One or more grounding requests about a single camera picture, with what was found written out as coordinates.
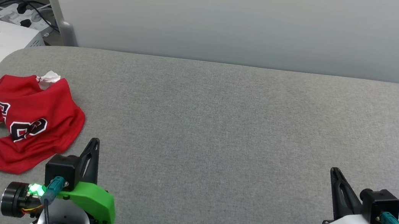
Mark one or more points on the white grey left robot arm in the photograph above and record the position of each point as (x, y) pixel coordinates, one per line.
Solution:
(12, 199)

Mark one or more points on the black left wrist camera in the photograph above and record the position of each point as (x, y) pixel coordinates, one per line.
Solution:
(61, 167)

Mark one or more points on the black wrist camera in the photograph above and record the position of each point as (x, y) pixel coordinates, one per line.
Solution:
(384, 203)
(61, 167)

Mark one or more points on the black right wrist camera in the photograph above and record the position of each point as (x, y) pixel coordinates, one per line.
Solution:
(384, 203)

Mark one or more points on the white power strip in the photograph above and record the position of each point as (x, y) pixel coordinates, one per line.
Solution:
(13, 16)

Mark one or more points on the red basketball jersey white sleeves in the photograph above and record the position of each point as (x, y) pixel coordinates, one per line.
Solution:
(42, 106)

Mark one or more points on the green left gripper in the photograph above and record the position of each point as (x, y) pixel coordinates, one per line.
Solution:
(95, 198)

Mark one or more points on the black power plug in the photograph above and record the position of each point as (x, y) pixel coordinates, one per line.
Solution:
(25, 22)
(22, 8)

